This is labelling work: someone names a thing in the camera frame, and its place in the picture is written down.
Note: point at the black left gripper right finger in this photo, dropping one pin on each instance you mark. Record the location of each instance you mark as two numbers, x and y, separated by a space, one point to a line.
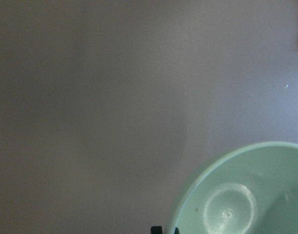
176 231

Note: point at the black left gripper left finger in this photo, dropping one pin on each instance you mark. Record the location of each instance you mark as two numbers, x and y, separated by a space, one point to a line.
156 230

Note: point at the mint green bowl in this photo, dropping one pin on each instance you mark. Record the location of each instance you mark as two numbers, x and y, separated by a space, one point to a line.
250 190

